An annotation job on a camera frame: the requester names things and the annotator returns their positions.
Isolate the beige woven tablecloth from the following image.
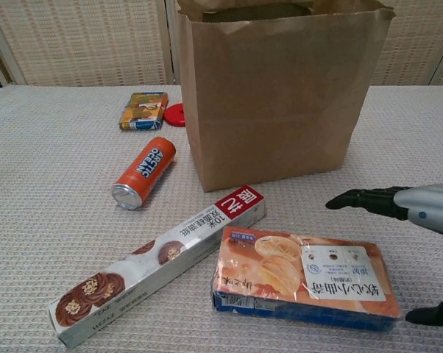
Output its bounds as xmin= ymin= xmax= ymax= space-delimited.
xmin=0 ymin=85 xmax=443 ymax=353

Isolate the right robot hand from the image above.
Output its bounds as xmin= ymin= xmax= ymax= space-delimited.
xmin=325 ymin=182 xmax=443 ymax=327

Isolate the brown paper shopping bag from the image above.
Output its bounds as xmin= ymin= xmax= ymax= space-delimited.
xmin=175 ymin=0 xmax=397 ymax=193

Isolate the orange soda can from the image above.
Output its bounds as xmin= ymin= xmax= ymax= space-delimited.
xmin=110 ymin=136 xmax=177 ymax=211

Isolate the orange snack packet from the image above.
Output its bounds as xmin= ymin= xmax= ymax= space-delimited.
xmin=210 ymin=226 xmax=405 ymax=332

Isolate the small yellow blue carton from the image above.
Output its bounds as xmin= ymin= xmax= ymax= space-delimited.
xmin=118 ymin=91 xmax=170 ymax=132

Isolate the long white baking paper box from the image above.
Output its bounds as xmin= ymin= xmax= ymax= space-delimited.
xmin=47 ymin=184 xmax=267 ymax=349

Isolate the woven folding screen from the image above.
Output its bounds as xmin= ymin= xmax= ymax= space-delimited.
xmin=0 ymin=0 xmax=443 ymax=88

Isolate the red round lid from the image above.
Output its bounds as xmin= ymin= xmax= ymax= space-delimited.
xmin=163 ymin=103 xmax=185 ymax=128

